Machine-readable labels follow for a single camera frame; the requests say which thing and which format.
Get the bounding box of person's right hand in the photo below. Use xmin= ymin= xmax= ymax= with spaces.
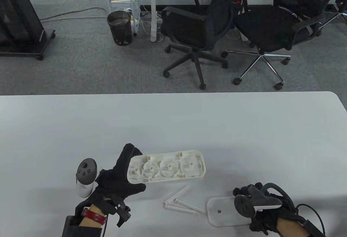
xmin=233 ymin=183 xmax=301 ymax=233

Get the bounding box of person's left hand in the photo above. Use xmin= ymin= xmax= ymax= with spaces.
xmin=91 ymin=143 xmax=147 ymax=214

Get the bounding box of white Hanoi Tower base lid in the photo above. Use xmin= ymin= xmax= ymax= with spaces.
xmin=207 ymin=197 xmax=252 ymax=227

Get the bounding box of white Hanoi Tower base tray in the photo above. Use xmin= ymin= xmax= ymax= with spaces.
xmin=127 ymin=150 xmax=206 ymax=184

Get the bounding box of black right forearm pack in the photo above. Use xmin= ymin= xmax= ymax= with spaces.
xmin=303 ymin=219 xmax=326 ymax=237

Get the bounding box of black left forearm pack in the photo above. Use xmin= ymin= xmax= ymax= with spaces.
xmin=62 ymin=215 xmax=103 ymax=237

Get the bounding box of person's left forearm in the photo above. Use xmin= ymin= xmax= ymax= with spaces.
xmin=79 ymin=204 xmax=105 ymax=228

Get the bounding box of right grey white controller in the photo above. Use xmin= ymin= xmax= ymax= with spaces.
xmin=234 ymin=183 xmax=294 ymax=218

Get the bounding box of grey white controller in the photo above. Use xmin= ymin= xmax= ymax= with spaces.
xmin=234 ymin=183 xmax=294 ymax=218
xmin=76 ymin=158 xmax=102 ymax=198

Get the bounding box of left grey white controller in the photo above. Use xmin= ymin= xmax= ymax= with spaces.
xmin=76 ymin=158 xmax=102 ymax=198

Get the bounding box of red wristband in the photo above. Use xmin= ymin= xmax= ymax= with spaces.
xmin=82 ymin=208 xmax=107 ymax=224

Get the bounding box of black mesh trash bin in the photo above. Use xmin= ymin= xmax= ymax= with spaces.
xmin=107 ymin=11 xmax=133 ymax=46

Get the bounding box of black office chair chrome base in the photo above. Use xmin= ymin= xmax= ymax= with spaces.
xmin=221 ymin=0 xmax=347 ymax=91

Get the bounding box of black cabinet on wheeled stand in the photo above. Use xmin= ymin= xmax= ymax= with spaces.
xmin=0 ymin=0 xmax=56 ymax=61

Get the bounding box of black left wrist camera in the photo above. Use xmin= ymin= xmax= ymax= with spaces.
xmin=116 ymin=205 xmax=132 ymax=228

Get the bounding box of black right glove cable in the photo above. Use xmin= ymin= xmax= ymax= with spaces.
xmin=295 ymin=204 xmax=326 ymax=233

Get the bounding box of white wire cart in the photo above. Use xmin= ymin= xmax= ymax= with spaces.
xmin=102 ymin=0 xmax=141 ymax=37

